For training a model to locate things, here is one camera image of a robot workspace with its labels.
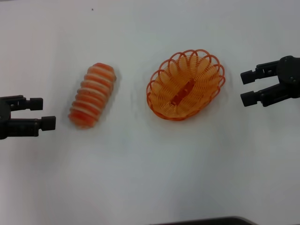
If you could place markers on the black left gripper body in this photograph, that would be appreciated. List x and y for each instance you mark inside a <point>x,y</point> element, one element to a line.
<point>3,114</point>

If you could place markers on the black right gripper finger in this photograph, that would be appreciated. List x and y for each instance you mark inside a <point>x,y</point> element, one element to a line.
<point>257,72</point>
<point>264,95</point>

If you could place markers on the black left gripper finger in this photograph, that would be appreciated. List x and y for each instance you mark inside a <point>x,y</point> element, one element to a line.
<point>28,126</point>
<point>30,103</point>

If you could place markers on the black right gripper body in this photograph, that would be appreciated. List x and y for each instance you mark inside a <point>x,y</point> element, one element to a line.
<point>290,70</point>

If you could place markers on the orange woven plastic basket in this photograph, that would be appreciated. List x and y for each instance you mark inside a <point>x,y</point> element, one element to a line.
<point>185,86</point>

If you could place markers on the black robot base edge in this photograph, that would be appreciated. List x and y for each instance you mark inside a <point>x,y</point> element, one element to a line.
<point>206,221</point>

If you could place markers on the orange white striped bread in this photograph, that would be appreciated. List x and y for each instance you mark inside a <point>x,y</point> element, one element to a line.
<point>92,96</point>

